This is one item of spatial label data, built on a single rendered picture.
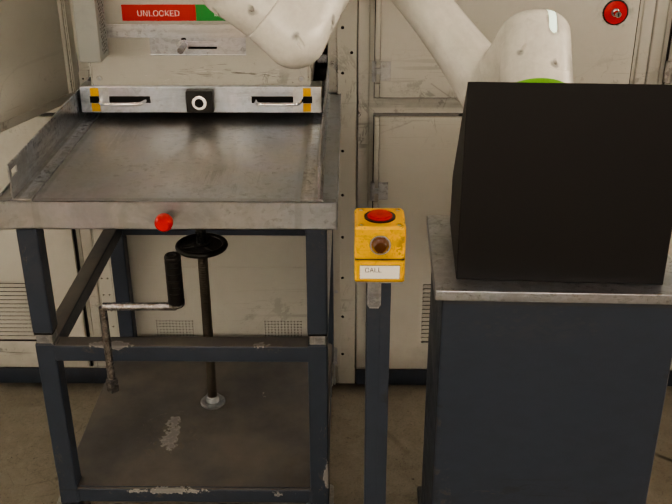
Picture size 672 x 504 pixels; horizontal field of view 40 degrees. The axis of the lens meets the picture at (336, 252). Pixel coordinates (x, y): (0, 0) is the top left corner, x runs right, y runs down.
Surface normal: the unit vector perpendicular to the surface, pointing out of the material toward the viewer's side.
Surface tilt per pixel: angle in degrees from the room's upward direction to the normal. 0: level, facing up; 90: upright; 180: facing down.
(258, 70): 90
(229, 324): 90
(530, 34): 46
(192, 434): 0
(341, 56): 90
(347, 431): 0
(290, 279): 90
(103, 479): 0
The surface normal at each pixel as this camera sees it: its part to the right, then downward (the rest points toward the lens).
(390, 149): -0.01, 0.44
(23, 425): 0.00, -0.90
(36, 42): 0.93, 0.16
